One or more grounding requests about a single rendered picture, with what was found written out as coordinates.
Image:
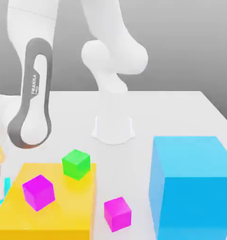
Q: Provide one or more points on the large yellow box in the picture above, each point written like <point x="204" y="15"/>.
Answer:
<point x="64" y="211"/>

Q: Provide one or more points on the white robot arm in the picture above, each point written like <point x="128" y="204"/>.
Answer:
<point x="113" y="56"/>

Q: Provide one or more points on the small green cube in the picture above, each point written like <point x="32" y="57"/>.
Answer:
<point x="76" y="165"/>

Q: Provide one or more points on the small magenta cube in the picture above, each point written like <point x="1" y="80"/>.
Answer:
<point x="38" y="193"/>
<point x="117" y="214"/>

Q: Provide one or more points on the large blue box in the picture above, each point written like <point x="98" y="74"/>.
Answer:
<point x="192" y="196"/>

